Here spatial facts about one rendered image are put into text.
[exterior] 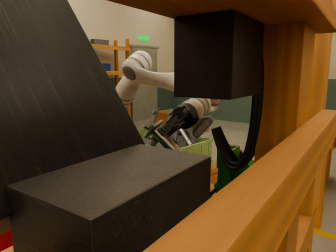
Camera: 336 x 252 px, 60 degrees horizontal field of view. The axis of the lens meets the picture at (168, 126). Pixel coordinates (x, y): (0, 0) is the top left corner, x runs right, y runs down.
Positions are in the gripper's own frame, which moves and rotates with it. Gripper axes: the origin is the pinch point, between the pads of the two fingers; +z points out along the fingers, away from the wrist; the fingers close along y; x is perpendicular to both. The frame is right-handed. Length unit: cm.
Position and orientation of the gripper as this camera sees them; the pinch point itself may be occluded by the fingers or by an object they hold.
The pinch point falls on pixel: (161, 133)
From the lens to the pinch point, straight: 78.7
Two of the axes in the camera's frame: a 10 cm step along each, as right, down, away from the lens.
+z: -5.5, 4.0, -7.4
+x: 7.0, 7.0, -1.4
